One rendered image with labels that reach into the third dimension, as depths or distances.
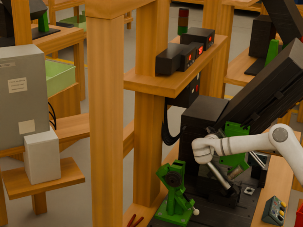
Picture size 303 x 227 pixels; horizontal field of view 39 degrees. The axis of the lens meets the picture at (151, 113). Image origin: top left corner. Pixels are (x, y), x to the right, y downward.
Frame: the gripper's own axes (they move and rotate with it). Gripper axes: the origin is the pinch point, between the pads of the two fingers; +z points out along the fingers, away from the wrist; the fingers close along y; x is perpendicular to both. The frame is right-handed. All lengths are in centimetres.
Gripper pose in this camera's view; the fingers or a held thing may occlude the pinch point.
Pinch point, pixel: (218, 136)
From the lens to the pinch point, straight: 201.8
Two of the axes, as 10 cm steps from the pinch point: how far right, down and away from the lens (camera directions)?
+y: -5.4, -8.4, 0.9
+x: -7.6, 5.3, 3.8
